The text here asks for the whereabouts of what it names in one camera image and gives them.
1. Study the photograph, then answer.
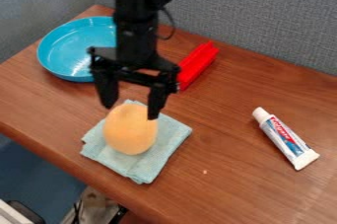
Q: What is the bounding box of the blue plate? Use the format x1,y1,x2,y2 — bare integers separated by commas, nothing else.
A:
37,16,116,83

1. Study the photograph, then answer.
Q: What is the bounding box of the white toothpaste tube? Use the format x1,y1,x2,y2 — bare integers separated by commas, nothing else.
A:
252,107,320,171

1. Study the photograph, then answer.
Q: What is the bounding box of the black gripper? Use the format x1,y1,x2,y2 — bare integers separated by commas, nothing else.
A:
87,16,180,120

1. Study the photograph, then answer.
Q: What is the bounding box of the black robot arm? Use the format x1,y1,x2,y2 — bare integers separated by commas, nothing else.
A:
88,0,180,120

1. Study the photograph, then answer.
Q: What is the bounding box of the grey table leg frame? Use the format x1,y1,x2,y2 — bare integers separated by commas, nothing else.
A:
60,187,128,224

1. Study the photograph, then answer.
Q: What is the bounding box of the yellow ball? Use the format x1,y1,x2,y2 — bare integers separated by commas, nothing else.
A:
103,104,158,155

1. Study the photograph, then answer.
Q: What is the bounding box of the red plastic block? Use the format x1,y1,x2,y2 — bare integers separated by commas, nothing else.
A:
177,41,220,91

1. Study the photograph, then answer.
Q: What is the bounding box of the black white object corner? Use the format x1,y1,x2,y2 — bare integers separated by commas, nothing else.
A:
0,199,47,224

